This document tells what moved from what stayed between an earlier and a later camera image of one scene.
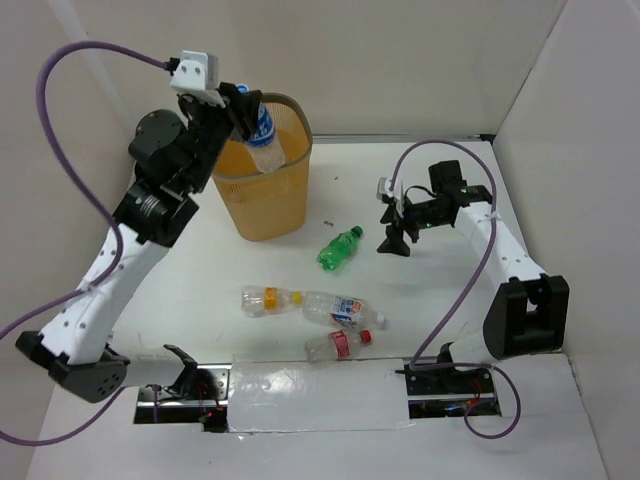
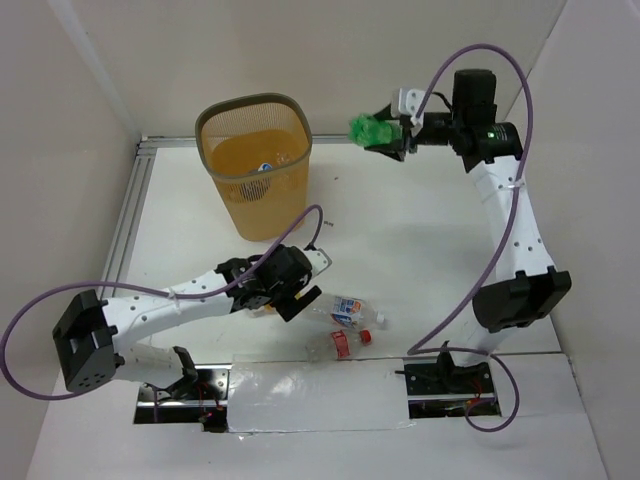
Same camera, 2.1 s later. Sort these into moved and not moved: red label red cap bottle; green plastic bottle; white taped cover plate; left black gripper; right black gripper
Moved: right black gripper; green plastic bottle; left black gripper
Not moved: white taped cover plate; red label red cap bottle
